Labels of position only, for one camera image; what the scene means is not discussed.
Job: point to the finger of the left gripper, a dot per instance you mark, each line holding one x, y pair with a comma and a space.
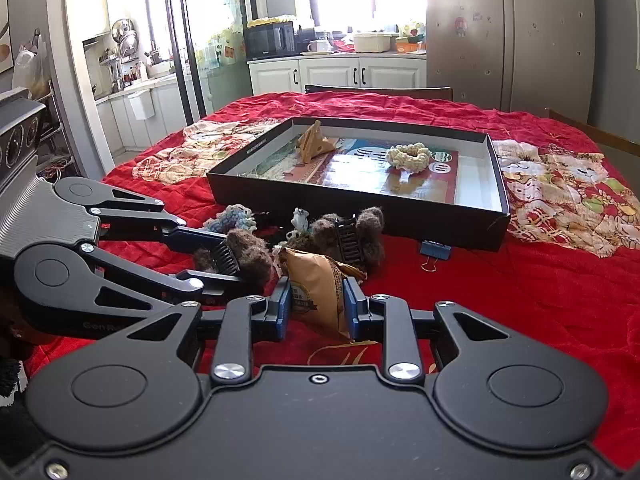
132, 217
85, 291

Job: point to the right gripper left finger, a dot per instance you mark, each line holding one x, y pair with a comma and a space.
135, 391

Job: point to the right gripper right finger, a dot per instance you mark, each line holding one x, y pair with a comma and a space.
491, 384

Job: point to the blue white crochet scrunchie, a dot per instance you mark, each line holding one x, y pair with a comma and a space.
232, 217

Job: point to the brown fuzzy hair claw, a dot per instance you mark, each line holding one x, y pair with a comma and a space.
356, 240
250, 252

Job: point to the blue binder clip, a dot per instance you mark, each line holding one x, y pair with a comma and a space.
433, 252

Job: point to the black white lace scrunchie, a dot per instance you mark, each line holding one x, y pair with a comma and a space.
276, 228

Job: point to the brown triangular snack packet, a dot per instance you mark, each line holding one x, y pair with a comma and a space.
313, 143
318, 292

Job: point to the cream crochet scrunchie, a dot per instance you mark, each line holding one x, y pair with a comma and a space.
412, 158

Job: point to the brown knitted scrunchie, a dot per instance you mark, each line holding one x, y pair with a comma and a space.
296, 240

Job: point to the white hanging bin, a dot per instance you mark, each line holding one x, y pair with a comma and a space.
142, 104

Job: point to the red quilted teddy blanket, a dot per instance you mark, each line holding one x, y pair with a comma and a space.
566, 297

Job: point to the white kitchen cabinet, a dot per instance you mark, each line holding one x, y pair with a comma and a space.
346, 70

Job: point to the black shallow cardboard box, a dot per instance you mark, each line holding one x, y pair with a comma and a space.
477, 219

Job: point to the black microwave oven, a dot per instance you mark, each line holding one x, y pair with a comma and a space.
272, 40

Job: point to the colourful printed booklet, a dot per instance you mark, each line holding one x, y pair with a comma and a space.
361, 165

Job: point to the white mug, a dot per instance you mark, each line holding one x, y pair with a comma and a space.
319, 45

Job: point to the white plastic basin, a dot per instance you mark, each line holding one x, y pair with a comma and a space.
372, 42

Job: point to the dark wooden chair back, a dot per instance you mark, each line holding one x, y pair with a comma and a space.
430, 93

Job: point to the orange bowl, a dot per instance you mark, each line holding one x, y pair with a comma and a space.
407, 47

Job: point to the silver double door refrigerator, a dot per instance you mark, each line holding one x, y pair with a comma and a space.
514, 55

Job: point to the black sliding door frame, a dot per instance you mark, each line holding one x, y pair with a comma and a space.
172, 39

